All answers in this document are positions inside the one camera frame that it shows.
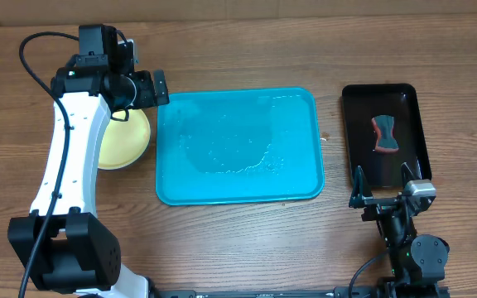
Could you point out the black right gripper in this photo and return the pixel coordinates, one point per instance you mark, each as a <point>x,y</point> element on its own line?
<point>361,195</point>

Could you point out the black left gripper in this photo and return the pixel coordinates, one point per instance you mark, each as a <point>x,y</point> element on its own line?
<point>147,98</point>

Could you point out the red sponge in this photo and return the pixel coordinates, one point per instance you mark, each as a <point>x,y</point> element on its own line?
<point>383,126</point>

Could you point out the yellow plate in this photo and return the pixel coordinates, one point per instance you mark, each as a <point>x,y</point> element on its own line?
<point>124,142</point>

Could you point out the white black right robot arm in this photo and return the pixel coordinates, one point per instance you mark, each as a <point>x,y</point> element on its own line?
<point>418,261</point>

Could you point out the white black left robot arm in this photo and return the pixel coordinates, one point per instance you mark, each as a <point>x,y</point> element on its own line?
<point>61,242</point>

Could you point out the black tray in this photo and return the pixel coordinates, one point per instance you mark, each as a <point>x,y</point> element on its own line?
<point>362,102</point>

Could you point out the teal plastic tray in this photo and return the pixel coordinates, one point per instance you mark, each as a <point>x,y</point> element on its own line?
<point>238,146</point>

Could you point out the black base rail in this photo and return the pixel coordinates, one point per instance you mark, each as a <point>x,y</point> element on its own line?
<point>337,292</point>

